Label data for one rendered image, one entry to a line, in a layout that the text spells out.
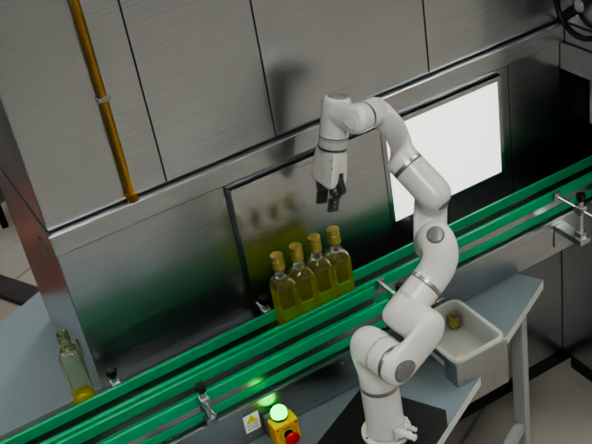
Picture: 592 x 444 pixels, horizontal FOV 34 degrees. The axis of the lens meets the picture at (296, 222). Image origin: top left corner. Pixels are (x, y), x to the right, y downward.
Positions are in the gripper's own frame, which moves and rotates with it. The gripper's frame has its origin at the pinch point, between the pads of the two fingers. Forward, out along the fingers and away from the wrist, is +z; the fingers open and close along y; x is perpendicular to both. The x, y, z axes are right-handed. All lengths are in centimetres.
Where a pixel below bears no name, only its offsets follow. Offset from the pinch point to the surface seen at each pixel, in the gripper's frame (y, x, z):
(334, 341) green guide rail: 13.0, -2.6, 35.0
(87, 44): -13, -59, -43
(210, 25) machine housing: -15, -28, -44
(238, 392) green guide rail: 13, -31, 43
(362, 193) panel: -11.9, 19.9, 6.1
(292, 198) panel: -12.3, -3.0, 4.0
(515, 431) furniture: 14, 73, 89
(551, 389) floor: -9, 113, 99
